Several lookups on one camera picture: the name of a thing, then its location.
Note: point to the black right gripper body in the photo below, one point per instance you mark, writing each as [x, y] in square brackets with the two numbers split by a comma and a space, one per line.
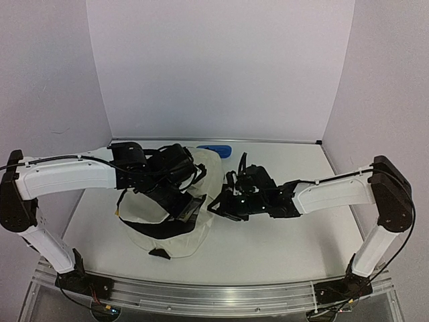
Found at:
[232, 196]

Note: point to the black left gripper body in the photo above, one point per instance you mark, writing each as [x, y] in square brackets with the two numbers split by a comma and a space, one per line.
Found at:
[161, 193]

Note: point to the cream white backpack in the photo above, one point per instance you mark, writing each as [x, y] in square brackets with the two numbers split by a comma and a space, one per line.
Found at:
[151, 228]

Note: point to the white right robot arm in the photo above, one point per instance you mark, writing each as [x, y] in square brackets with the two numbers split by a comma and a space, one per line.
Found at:
[380, 184]

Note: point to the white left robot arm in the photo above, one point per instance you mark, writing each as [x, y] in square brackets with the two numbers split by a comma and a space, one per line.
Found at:
[26, 178]

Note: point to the blue pencil case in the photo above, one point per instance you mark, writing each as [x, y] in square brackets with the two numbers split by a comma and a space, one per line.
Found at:
[224, 151]

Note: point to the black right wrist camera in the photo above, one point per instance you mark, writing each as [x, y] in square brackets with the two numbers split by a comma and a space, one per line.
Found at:
[239, 179]

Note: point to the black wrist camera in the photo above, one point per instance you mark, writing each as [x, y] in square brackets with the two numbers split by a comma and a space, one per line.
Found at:
[127, 155]
[239, 179]

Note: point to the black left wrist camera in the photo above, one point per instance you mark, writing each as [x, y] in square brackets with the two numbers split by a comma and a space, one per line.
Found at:
[127, 155]

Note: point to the aluminium front rail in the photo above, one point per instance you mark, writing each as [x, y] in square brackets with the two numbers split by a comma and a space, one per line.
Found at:
[192, 300]

